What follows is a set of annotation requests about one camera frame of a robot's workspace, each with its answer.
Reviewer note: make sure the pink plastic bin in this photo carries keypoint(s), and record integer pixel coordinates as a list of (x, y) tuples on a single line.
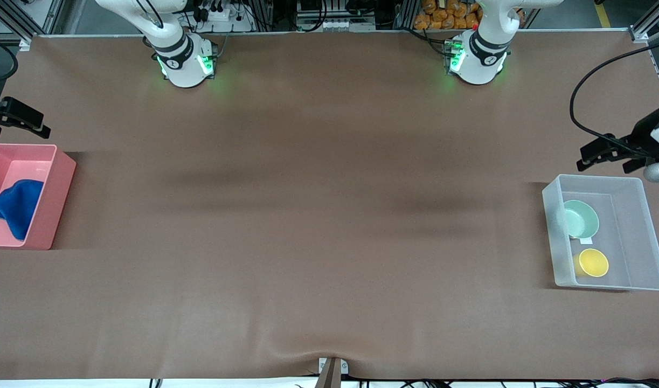
[(54, 205)]

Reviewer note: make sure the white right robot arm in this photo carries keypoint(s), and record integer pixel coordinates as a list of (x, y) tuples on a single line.
[(181, 59)]

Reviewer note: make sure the orange packaged goods pile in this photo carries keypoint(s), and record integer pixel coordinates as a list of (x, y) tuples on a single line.
[(448, 13)]

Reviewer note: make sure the brown table cover mat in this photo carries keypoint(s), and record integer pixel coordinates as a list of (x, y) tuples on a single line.
[(307, 215)]

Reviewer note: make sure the aluminium frame post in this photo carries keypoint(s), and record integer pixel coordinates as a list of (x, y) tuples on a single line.
[(22, 21), (650, 24)]

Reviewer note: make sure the yellow cup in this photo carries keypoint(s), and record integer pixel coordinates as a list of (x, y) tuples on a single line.
[(593, 263)]

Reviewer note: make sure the pale green bowl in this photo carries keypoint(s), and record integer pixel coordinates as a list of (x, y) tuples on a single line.
[(581, 218)]

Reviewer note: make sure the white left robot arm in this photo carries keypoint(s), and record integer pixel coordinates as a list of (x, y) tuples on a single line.
[(483, 59)]

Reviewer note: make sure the blue microfibre cloth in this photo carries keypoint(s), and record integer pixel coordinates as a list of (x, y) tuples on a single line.
[(19, 207)]

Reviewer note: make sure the clear plastic bin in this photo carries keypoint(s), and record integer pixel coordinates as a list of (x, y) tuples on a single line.
[(631, 237)]

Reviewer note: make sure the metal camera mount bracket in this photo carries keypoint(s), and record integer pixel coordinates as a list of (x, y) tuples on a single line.
[(332, 372)]

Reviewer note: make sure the white power strip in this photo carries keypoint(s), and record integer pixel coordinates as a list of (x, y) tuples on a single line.
[(221, 16)]

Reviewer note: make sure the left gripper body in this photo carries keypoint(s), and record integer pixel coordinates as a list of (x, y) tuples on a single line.
[(638, 137)]

